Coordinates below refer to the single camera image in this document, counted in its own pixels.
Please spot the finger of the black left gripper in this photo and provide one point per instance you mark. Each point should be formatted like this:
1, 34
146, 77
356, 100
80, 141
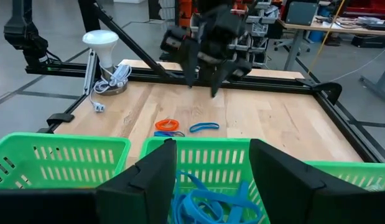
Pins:
189, 59
221, 73

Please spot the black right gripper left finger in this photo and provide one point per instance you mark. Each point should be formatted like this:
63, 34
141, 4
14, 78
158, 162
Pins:
139, 199

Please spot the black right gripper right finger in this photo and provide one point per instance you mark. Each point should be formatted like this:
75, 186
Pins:
298, 199

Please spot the green plastic basket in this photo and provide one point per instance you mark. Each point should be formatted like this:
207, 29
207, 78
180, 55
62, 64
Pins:
55, 138
335, 166
211, 143

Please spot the purple coil band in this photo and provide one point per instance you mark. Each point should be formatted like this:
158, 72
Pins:
161, 134

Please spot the orange coil band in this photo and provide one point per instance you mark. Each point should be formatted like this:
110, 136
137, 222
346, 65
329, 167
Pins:
157, 125

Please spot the grey equipment box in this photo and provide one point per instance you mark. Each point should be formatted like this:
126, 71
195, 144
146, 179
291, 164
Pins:
301, 14

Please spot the white bulb lamp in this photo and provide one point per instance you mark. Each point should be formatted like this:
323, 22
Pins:
100, 42

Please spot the silver light bar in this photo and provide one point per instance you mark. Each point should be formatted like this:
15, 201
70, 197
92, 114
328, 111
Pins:
89, 77

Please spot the wooden workbench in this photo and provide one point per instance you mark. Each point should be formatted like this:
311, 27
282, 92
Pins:
335, 28

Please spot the black equipment case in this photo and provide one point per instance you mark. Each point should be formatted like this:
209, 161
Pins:
369, 42

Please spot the red storage bin shelf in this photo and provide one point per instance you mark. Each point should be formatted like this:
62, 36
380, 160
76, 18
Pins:
372, 6

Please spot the black aluminium table frame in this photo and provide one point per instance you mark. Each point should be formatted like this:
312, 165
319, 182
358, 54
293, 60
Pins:
133, 39

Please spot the black clamp bracket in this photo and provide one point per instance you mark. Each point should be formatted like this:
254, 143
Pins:
60, 118
330, 88

